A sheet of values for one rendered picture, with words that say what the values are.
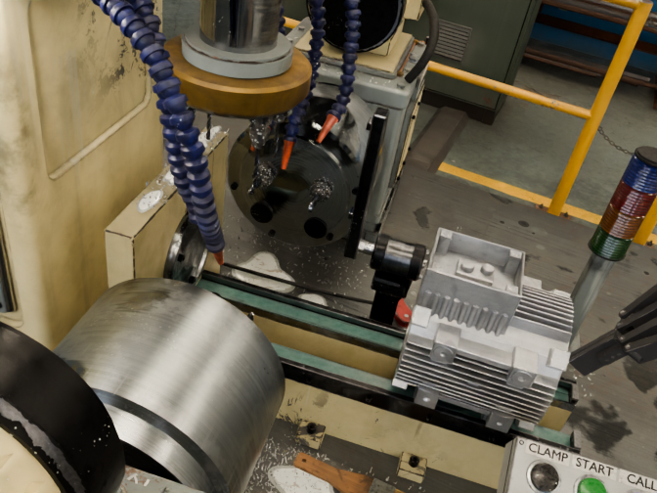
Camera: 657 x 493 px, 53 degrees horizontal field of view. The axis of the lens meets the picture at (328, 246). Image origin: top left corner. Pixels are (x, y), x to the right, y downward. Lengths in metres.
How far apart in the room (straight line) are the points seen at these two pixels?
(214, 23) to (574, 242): 1.12
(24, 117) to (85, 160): 0.15
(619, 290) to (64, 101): 1.18
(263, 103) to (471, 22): 3.19
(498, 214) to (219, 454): 1.15
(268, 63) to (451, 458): 0.62
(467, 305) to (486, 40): 3.12
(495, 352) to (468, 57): 3.17
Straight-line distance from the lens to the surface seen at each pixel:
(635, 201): 1.15
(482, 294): 0.84
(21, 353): 0.40
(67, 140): 0.89
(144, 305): 0.70
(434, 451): 1.03
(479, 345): 0.87
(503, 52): 3.90
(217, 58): 0.76
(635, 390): 1.35
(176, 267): 0.96
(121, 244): 0.83
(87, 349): 0.67
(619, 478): 0.80
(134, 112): 1.03
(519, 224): 1.65
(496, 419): 0.92
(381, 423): 1.01
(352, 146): 1.08
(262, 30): 0.77
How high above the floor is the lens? 1.64
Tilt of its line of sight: 37 degrees down
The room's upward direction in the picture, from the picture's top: 11 degrees clockwise
